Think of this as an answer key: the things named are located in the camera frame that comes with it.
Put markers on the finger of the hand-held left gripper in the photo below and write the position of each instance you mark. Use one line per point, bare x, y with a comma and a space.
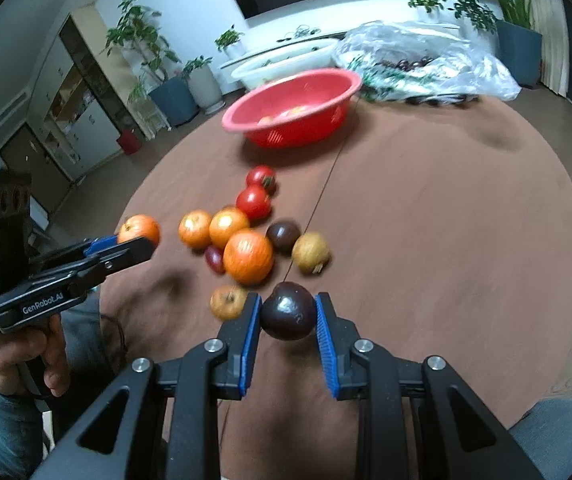
131, 252
103, 244

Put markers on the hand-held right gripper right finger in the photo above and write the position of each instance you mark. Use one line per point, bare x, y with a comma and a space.
326, 345

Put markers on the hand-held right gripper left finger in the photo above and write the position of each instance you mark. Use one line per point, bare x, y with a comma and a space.
251, 340

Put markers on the reddish orange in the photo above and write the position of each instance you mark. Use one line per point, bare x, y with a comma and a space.
141, 227

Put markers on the dark purple plum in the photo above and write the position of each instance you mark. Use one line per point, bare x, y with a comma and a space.
288, 317
283, 236

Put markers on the small red plum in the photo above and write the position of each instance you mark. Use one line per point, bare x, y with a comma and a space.
214, 259

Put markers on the red plastic basket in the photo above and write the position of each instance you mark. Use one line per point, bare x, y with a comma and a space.
306, 130

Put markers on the person's left forearm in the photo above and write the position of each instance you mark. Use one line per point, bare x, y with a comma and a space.
6, 430

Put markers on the person's left hand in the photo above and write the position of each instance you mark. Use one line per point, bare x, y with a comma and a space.
3, 365

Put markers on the yellowish orange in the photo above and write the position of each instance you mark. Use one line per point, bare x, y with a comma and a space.
228, 302

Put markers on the dark low cabinet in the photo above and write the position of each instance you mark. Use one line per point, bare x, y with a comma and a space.
21, 160

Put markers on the large orange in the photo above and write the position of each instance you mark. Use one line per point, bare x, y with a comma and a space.
248, 256

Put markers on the brownish yellow fruit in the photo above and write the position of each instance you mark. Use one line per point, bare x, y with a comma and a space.
311, 252

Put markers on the red bin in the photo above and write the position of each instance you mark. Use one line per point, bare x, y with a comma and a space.
129, 142

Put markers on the thin plant on white stand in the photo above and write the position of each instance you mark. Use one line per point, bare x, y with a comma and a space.
148, 120

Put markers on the white display cabinet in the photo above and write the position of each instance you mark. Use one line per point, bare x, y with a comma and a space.
76, 110

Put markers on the red tomato with green stem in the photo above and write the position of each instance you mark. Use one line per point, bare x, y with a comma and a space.
261, 177

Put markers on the tall plant in blue pot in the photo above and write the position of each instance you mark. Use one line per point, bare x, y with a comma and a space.
173, 100

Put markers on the plant in white ribbed pot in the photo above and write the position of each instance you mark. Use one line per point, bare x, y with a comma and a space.
203, 87

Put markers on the white plastic tub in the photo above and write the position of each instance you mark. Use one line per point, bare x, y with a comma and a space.
266, 67

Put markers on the small plant in white pot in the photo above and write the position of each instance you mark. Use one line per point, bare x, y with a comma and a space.
228, 40

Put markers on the person's grey trouser leg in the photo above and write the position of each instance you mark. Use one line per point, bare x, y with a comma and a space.
550, 425

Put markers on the pile of dark cherries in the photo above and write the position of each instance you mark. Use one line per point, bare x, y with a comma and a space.
410, 64

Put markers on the clear plastic bag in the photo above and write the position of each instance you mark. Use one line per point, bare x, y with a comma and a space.
465, 60

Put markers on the broad-leaf plant in blue pot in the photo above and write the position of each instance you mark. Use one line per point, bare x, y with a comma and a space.
518, 55

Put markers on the beige curtain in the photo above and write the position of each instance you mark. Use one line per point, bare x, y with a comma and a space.
553, 30

